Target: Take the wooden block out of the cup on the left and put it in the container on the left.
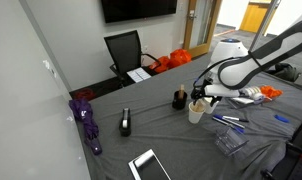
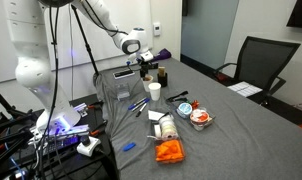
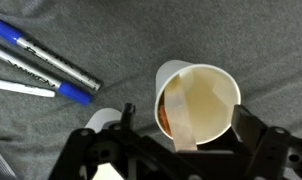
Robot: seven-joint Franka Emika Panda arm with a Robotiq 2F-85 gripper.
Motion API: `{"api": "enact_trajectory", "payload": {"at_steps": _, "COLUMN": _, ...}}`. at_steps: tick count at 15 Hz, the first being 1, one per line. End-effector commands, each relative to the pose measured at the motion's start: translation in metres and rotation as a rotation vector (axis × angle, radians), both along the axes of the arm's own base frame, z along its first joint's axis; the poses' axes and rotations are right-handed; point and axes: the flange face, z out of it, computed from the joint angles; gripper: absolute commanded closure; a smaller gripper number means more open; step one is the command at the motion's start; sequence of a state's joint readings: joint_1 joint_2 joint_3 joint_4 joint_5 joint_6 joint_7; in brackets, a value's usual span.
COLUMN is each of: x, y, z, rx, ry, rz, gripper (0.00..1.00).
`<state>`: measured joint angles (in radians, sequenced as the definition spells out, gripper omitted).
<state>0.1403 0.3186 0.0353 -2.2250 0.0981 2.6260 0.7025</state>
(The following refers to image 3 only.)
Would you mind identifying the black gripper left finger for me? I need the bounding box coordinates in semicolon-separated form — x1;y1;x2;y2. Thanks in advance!
120;102;137;129

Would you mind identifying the black capped white pen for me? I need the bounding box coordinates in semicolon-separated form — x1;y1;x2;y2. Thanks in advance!
0;77;56;99

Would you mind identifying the white paper cup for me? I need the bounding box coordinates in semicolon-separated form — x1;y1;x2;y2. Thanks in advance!
153;59;242;146

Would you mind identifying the grey table cloth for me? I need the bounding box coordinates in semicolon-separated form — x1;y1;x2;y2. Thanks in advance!
0;0;302;180

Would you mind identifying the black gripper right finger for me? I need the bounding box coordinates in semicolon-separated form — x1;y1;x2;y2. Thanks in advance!
231;104;269;154

